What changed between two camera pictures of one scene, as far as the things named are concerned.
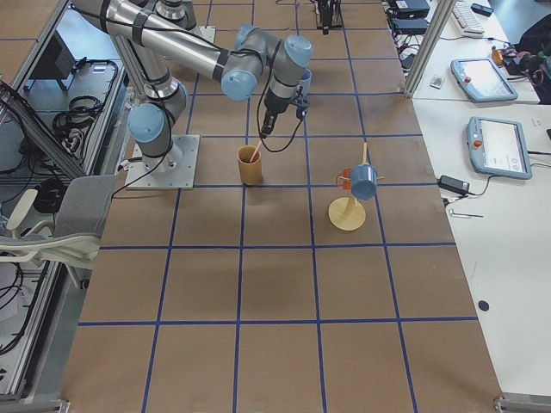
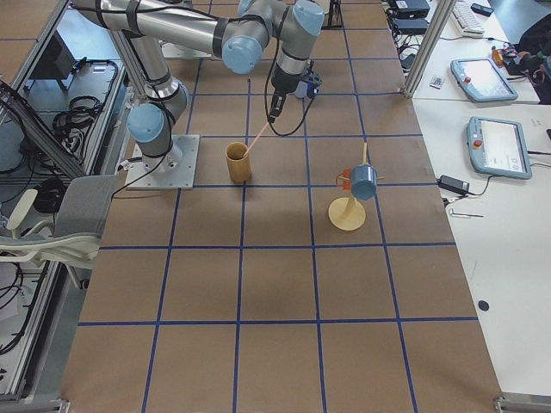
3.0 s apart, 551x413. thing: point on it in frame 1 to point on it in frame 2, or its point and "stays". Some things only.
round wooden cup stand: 345,213 stays
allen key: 463,215 stays
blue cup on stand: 364,181 stays
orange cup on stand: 344,179 stays
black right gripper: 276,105 to 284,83
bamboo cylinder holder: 250,163 to 238,165
